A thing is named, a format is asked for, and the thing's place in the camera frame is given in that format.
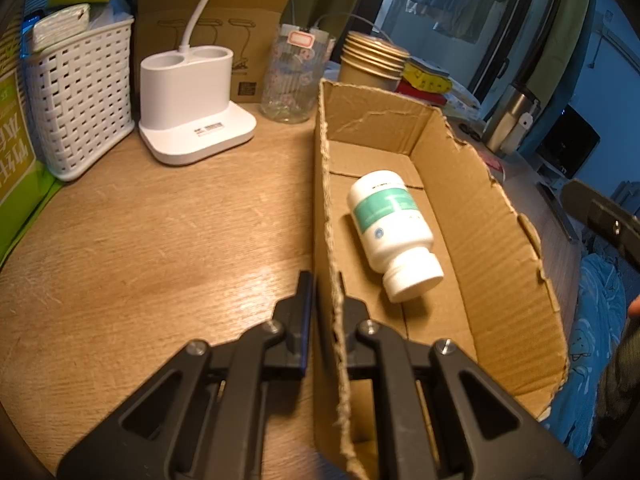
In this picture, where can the torn brown cardboard box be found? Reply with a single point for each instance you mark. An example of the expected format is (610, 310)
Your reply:
(490, 280)

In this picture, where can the stainless steel thermos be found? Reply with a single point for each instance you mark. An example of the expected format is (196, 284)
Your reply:
(510, 120)

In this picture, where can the yellow printed packet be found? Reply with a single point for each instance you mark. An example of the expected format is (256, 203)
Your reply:
(425, 77)

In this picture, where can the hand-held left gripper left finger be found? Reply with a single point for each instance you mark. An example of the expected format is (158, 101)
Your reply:
(302, 320)

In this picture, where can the white pill bottle green label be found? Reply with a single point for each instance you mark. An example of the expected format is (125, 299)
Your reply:
(390, 230)

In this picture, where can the brown lamp carton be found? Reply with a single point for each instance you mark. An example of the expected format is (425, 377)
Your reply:
(260, 25)

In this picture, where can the blue printed blanket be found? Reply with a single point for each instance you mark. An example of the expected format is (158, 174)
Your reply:
(590, 360)

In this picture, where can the patterned clear glass cup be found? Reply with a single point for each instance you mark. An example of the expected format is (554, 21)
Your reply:
(295, 85)

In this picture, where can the white desk lamp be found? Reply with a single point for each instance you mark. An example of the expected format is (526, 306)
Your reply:
(200, 130)

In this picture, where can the white tissue pack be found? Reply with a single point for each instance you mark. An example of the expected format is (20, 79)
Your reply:
(60, 25)

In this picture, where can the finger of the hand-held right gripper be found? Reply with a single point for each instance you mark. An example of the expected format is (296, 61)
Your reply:
(600, 212)

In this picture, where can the person's right hand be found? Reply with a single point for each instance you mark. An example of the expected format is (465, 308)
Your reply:
(635, 306)

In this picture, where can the black box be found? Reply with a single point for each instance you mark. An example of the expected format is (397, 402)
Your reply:
(570, 145)

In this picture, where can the stack of brown paper cups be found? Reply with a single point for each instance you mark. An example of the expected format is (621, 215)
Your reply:
(370, 60)

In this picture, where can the white woven plastic basket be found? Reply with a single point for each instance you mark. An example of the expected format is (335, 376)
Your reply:
(80, 105)

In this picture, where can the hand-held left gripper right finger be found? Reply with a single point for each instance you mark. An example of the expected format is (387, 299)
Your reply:
(357, 312)

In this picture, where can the green printed carton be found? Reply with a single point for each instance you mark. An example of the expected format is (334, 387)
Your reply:
(15, 160)

